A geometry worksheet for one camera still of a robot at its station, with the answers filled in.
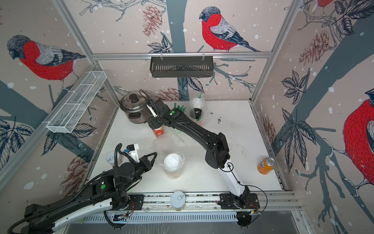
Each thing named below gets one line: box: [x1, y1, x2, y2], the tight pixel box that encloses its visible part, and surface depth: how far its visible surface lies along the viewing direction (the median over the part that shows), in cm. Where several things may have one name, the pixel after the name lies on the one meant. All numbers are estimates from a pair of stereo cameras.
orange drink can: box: [257, 156, 276, 176], surface depth 79 cm
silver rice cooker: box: [119, 89, 148, 124], surface depth 98 cm
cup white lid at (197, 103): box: [192, 97, 203, 109], surface depth 97 cm
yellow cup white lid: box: [163, 153, 183, 180], surface depth 72 cm
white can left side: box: [106, 151, 124, 167], surface depth 86 cm
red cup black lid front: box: [193, 107, 203, 120], surface depth 90 cm
